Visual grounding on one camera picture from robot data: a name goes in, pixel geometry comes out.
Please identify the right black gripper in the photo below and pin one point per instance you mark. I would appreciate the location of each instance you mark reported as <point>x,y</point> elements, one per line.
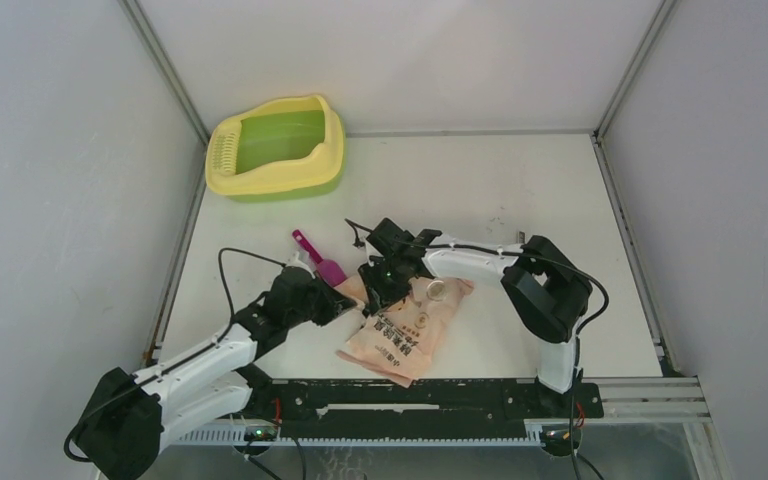
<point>378,296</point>

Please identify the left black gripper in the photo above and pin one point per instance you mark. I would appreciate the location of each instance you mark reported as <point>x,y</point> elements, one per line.
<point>333,304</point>

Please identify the magenta plastic scoop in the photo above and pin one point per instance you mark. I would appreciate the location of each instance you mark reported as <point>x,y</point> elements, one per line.
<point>328,269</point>

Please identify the pink cat litter bag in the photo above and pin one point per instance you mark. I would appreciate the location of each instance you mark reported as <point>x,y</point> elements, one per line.
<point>399,342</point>

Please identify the yellow green litter box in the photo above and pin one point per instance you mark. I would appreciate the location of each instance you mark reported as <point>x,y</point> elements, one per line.
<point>287,148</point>

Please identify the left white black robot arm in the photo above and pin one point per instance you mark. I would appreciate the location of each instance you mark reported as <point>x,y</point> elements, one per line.
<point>131,418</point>

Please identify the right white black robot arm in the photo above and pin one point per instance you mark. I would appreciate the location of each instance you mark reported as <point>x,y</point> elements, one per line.
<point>548,292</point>

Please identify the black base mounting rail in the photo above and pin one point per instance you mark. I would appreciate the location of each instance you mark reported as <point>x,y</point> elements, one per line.
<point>448,406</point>

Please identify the white slotted cable duct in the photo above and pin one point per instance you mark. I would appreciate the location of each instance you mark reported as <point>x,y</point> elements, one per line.
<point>523,434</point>

